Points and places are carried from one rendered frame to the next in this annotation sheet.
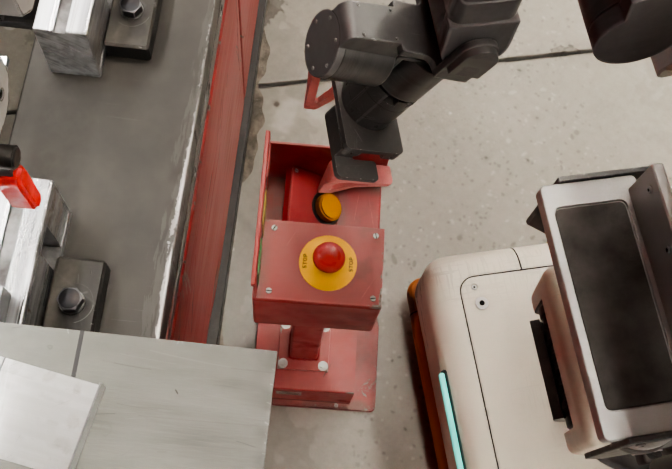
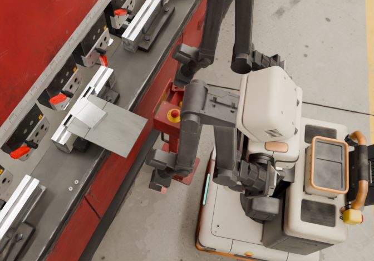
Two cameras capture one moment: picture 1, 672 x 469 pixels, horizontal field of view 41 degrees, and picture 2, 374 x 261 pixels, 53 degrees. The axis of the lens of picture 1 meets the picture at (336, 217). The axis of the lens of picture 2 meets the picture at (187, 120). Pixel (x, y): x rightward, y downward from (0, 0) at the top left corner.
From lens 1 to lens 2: 74 cm
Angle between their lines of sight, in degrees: 11
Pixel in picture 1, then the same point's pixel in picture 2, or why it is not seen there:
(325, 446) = (171, 190)
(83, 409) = (101, 117)
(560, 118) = not seen: hidden behind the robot
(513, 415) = (225, 192)
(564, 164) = not seen: hidden behind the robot
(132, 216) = (129, 86)
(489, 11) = (207, 52)
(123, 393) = (111, 117)
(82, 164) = (122, 71)
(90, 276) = (114, 95)
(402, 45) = (191, 55)
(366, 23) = (184, 48)
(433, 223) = not seen: hidden behind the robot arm
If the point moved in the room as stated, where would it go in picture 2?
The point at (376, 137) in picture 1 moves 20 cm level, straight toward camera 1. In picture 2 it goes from (186, 78) to (157, 115)
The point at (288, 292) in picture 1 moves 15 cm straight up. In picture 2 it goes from (162, 119) to (162, 103)
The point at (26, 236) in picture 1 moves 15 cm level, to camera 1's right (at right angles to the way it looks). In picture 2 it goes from (103, 79) to (133, 95)
